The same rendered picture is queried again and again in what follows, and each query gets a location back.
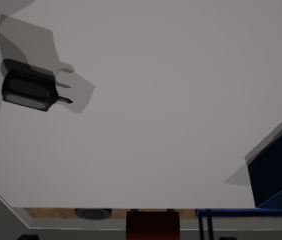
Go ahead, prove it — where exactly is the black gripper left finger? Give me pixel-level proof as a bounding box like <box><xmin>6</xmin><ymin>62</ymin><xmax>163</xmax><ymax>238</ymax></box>
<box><xmin>17</xmin><ymin>234</ymin><xmax>39</xmax><ymax>240</ymax></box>

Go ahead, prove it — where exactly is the dark blue box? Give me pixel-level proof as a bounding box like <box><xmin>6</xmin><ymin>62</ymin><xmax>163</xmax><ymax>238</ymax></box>
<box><xmin>247</xmin><ymin>136</ymin><xmax>282</xmax><ymax>211</ymax></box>

